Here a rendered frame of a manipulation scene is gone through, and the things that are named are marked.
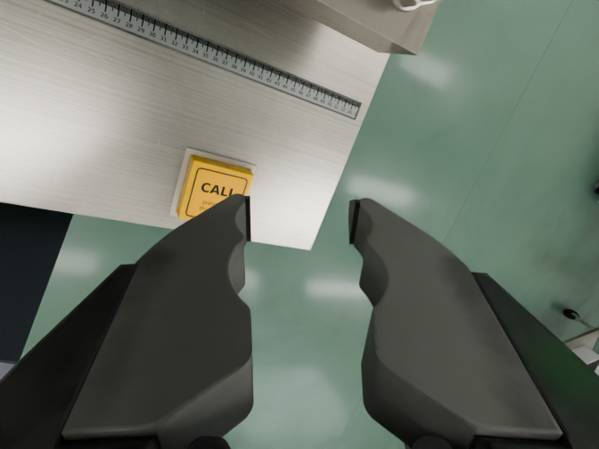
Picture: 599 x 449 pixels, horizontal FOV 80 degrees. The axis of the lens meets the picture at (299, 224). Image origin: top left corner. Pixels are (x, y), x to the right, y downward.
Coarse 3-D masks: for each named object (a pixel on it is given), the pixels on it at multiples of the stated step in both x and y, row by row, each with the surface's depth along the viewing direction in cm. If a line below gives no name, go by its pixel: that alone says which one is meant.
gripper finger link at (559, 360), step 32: (480, 288) 8; (512, 320) 7; (544, 352) 7; (544, 384) 6; (576, 384) 6; (576, 416) 6; (480, 448) 5; (512, 448) 5; (544, 448) 5; (576, 448) 5
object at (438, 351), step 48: (384, 240) 10; (432, 240) 10; (384, 288) 8; (432, 288) 8; (384, 336) 7; (432, 336) 7; (480, 336) 7; (384, 384) 6; (432, 384) 6; (480, 384) 6; (528, 384) 6; (432, 432) 6; (480, 432) 5; (528, 432) 5
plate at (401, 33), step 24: (288, 0) 28; (312, 0) 26; (336, 0) 26; (360, 0) 27; (384, 0) 27; (336, 24) 30; (360, 24) 27; (384, 24) 28; (408, 24) 29; (384, 48) 32; (408, 48) 30
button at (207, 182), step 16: (192, 160) 38; (208, 160) 39; (192, 176) 38; (208, 176) 39; (224, 176) 40; (240, 176) 40; (192, 192) 39; (208, 192) 40; (224, 192) 40; (240, 192) 41; (176, 208) 41; (192, 208) 40
